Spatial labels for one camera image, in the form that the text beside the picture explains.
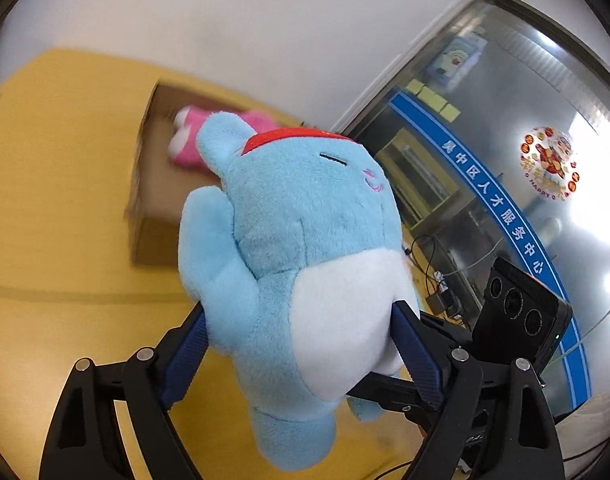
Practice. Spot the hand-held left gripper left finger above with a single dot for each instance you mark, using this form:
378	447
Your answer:
185	355

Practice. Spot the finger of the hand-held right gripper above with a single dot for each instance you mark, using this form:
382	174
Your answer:
447	332
385	392

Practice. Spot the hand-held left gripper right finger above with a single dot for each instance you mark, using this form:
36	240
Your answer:
415	350

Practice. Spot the cardboard box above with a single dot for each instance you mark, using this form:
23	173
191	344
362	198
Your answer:
155	200

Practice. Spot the blue plush toy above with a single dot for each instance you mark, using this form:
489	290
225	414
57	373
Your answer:
310	210

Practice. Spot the small black device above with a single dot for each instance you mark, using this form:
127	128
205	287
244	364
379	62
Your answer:
442	305

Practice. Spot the blue glass door band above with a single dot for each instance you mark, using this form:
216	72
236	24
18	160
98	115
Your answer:
485	195

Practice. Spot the red round window sticker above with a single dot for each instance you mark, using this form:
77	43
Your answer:
550	160

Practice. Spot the yellow shelf behind glass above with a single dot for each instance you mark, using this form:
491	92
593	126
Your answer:
415	175

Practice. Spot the pink plush toy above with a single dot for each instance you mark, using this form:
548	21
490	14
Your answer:
187	159

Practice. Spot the yellow sticky note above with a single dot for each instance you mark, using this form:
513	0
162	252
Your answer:
426	94
413	86
450	111
438	103

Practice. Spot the cartoon poster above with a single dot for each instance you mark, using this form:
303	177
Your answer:
455	60

